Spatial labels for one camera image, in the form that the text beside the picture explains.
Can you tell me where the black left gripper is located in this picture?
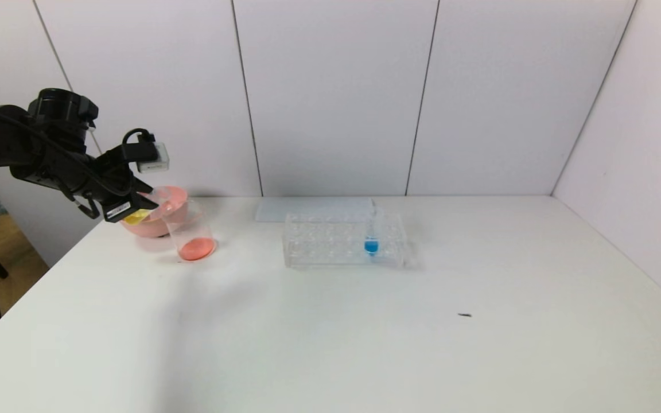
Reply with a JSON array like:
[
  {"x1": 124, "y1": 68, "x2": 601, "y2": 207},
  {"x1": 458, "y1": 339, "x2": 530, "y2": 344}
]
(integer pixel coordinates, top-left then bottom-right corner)
[{"x1": 90, "y1": 163, "x2": 160, "y2": 223}]

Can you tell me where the test tube with yellow pigment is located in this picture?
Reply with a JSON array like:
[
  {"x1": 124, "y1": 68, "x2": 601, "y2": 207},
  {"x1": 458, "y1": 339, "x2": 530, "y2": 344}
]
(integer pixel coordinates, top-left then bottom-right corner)
[{"x1": 123, "y1": 186, "x2": 177, "y2": 225}]

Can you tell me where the clear glass beaker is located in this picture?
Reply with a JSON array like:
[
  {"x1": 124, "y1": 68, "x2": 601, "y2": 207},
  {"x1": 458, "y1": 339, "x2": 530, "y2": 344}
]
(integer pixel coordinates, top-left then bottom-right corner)
[{"x1": 162, "y1": 200, "x2": 220, "y2": 264}]

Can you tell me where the clear acrylic test tube rack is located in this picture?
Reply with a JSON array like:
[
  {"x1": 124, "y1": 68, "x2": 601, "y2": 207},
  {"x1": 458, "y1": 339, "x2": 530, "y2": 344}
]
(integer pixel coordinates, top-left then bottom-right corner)
[{"x1": 283, "y1": 211, "x2": 409, "y2": 269}]

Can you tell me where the test tube with blue pigment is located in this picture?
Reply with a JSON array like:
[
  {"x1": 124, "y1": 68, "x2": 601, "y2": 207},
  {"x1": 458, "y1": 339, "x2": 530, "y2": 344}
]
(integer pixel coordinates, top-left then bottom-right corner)
[{"x1": 364, "y1": 206, "x2": 381, "y2": 257}]

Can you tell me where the pink plastic bowl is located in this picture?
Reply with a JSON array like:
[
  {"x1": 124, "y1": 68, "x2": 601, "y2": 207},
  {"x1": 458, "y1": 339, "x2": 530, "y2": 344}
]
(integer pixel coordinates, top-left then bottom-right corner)
[{"x1": 121, "y1": 185, "x2": 189, "y2": 238}]

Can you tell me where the white paper sheet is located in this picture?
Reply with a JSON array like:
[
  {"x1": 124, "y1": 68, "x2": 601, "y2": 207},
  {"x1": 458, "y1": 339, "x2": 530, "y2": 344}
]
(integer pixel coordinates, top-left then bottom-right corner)
[{"x1": 255, "y1": 198, "x2": 377, "y2": 223}]

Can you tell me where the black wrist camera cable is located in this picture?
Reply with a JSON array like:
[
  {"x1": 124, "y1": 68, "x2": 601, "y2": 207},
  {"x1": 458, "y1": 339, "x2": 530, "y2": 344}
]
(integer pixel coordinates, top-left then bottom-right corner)
[{"x1": 122, "y1": 128, "x2": 157, "y2": 149}]

